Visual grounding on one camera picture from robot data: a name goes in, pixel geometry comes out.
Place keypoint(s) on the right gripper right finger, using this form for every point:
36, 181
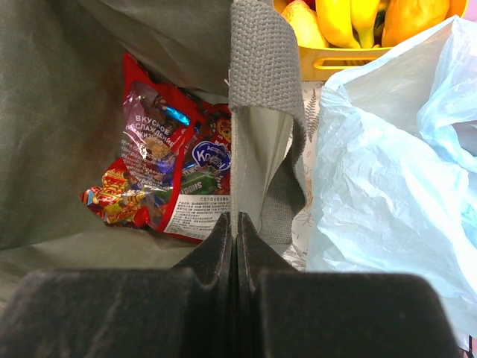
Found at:
287, 313

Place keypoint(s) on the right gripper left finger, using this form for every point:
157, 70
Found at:
177, 312

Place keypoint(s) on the red candy bag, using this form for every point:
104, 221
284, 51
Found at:
173, 173

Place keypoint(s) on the light blue plastic bag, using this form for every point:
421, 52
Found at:
394, 183

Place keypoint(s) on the yellow banana bunch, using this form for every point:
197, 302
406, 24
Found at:
351, 24

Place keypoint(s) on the yellow plastic fruit basket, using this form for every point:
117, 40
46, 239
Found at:
320, 64

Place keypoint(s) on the yellow pear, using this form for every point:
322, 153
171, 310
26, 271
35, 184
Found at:
304, 22

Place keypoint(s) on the orange fruit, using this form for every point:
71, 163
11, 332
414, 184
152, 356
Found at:
407, 18

